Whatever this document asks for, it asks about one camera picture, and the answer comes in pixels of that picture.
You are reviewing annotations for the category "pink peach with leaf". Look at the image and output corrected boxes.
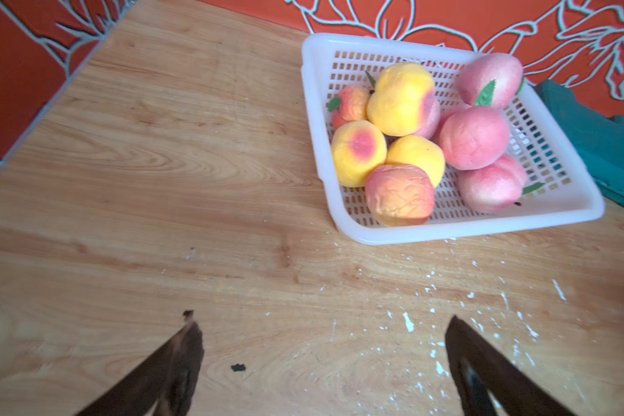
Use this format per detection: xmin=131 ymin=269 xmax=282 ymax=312
xmin=414 ymin=99 xmax=441 ymax=140
xmin=458 ymin=154 xmax=544 ymax=214
xmin=437 ymin=106 xmax=511 ymax=171

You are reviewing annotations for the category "orange pink peach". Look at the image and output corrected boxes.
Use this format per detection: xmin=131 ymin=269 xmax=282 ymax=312
xmin=365 ymin=164 xmax=435 ymax=226

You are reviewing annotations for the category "pink peach with leaf upper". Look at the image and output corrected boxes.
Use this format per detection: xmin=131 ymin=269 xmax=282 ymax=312
xmin=458 ymin=154 xmax=544 ymax=214

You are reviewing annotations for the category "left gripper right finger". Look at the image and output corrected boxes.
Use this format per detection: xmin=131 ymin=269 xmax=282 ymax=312
xmin=445 ymin=316 xmax=572 ymax=415

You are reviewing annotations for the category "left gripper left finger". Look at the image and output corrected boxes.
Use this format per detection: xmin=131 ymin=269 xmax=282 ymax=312
xmin=79 ymin=310 xmax=205 ymax=415

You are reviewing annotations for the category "pink peach with leaf lower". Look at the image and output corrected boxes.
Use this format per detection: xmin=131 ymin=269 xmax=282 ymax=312
xmin=437 ymin=106 xmax=511 ymax=171

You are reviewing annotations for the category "pink plastic perforated basket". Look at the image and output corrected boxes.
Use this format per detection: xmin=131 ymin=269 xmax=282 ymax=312
xmin=301 ymin=34 xmax=605 ymax=245

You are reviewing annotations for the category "yellow red peach front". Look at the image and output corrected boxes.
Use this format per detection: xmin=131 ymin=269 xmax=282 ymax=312
xmin=367 ymin=62 xmax=434 ymax=137

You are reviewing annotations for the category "orange red peach with leaf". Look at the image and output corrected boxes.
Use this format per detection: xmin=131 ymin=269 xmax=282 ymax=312
xmin=327 ymin=86 xmax=370 ymax=130

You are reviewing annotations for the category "pink peach front with leaf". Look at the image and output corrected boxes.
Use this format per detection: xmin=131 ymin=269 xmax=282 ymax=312
xmin=414 ymin=99 xmax=441 ymax=140

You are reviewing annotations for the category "green plastic tool case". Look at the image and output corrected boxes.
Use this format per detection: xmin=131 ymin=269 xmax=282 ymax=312
xmin=534 ymin=81 xmax=624 ymax=207

